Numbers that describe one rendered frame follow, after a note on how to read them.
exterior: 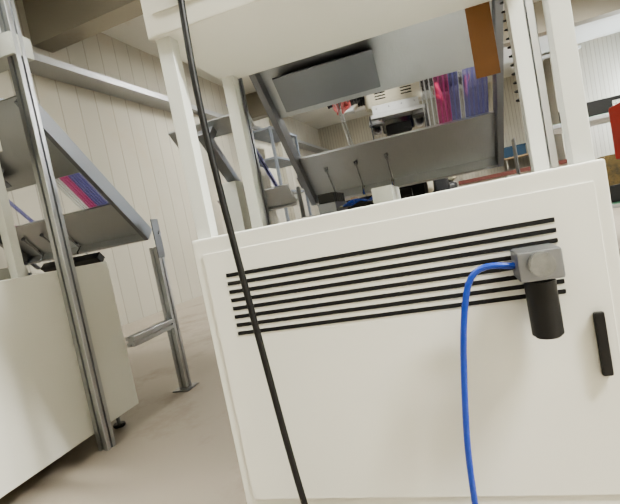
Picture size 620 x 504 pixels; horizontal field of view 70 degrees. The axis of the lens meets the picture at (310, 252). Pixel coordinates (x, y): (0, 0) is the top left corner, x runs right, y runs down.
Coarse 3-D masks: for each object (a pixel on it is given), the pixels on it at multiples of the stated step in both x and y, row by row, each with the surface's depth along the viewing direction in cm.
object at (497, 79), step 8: (496, 0) 112; (496, 8) 113; (496, 16) 115; (496, 24) 116; (496, 32) 118; (496, 40) 120; (496, 80) 129; (496, 88) 131; (496, 96) 133; (496, 104) 135; (496, 112) 138; (496, 120) 140; (496, 128) 143; (496, 136) 146; (496, 144) 149; (496, 152) 152; (496, 160) 155
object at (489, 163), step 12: (444, 168) 160; (456, 168) 159; (468, 168) 157; (480, 168) 155; (396, 180) 165; (408, 180) 163; (420, 180) 161; (432, 180) 160; (348, 192) 169; (360, 192) 167
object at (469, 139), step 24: (456, 120) 145; (480, 120) 144; (360, 144) 154; (384, 144) 153; (408, 144) 153; (432, 144) 153; (456, 144) 152; (480, 144) 152; (312, 168) 163; (336, 168) 163; (360, 168) 162; (384, 168) 162; (408, 168) 162; (432, 168) 161
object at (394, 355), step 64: (192, 0) 80; (256, 0) 77; (320, 0) 81; (384, 0) 85; (448, 0) 91; (512, 0) 91; (192, 64) 76; (256, 64) 105; (576, 64) 66; (192, 128) 85; (576, 128) 67; (192, 192) 85; (256, 192) 111; (576, 192) 67; (256, 256) 82; (320, 256) 78; (384, 256) 75; (448, 256) 73; (512, 256) 68; (576, 256) 68; (256, 320) 78; (320, 320) 80; (384, 320) 77; (448, 320) 74; (512, 320) 71; (576, 320) 69; (256, 384) 85; (320, 384) 81; (384, 384) 78; (448, 384) 75; (512, 384) 72; (576, 384) 70; (256, 448) 86; (320, 448) 83; (384, 448) 79; (448, 448) 76; (512, 448) 73; (576, 448) 71
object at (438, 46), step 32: (416, 32) 123; (448, 32) 122; (288, 64) 132; (320, 64) 128; (352, 64) 127; (384, 64) 131; (416, 64) 130; (448, 64) 130; (288, 96) 136; (320, 96) 135; (352, 96) 139
